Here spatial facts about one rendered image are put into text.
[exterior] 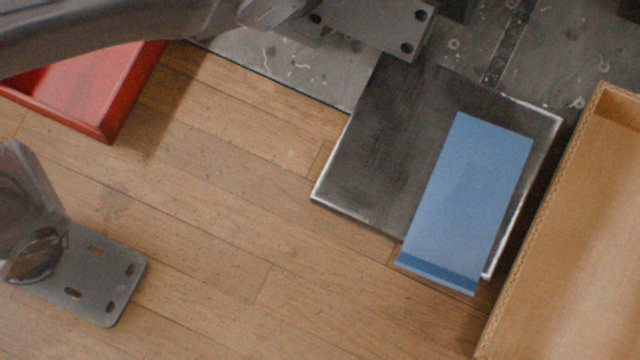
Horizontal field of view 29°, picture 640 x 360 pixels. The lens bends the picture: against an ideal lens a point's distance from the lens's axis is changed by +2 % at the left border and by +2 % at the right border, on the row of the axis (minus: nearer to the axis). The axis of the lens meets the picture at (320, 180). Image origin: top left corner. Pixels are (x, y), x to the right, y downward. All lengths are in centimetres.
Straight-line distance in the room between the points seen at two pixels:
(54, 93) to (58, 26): 43
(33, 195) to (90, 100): 21
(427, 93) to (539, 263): 18
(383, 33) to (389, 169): 21
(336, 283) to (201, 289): 12
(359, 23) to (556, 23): 30
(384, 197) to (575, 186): 17
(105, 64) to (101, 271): 19
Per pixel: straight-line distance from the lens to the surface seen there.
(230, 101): 110
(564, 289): 106
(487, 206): 105
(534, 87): 111
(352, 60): 111
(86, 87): 112
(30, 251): 97
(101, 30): 72
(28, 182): 93
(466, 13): 110
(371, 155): 106
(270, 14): 79
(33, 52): 71
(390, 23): 87
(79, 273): 107
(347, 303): 105
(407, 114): 107
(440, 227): 104
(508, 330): 105
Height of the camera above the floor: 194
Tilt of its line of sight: 75 degrees down
